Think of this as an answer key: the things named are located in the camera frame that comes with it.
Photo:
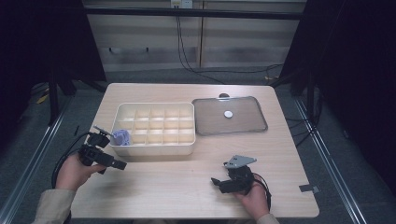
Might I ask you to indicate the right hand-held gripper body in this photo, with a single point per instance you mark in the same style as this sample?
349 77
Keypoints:
241 179

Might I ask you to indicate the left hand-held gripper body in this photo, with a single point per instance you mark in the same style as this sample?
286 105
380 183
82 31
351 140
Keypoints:
93 151

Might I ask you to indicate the lilac ankle sock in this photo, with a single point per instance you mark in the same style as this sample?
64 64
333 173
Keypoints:
121 137

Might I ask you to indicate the cream divided storage box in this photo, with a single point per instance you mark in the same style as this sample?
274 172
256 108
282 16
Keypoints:
155 127

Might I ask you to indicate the person's right hand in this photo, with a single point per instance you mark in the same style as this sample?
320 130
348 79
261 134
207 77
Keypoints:
253 200

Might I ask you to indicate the person's left hand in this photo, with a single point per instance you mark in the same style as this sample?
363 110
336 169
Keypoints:
73 174

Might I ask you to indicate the clear lid with white knob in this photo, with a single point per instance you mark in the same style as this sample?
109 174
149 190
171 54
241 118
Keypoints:
239 121

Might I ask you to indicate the black metal stand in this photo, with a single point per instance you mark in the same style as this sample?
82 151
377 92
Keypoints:
53 99
299 84

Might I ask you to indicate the grey tape strip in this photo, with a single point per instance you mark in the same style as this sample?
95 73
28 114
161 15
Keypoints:
308 188

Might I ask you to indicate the yellow object on floor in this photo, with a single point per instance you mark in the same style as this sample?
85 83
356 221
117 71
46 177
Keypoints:
42 99

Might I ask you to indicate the dark curtain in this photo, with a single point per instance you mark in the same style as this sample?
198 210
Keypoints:
40 40
351 77

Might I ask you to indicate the metal floor rail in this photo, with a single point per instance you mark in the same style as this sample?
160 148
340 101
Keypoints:
34 155
330 161

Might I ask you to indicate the black horizontal frame bar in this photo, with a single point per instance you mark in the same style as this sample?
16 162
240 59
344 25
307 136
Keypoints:
193 13

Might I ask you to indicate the white wall power outlet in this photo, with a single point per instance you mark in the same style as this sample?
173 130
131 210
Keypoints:
181 3

